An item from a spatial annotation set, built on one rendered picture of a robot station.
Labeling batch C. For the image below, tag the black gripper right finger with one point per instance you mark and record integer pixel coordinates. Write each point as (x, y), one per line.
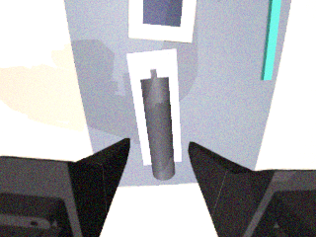
(236, 196)

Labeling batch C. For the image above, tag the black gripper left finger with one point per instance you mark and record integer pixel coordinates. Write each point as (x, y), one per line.
(87, 186)

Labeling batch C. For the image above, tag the turquoise small trowel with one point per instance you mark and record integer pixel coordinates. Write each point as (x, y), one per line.
(271, 40)

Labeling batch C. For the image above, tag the white square tile with dark blue center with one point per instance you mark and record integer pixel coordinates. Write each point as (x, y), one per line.
(163, 20)

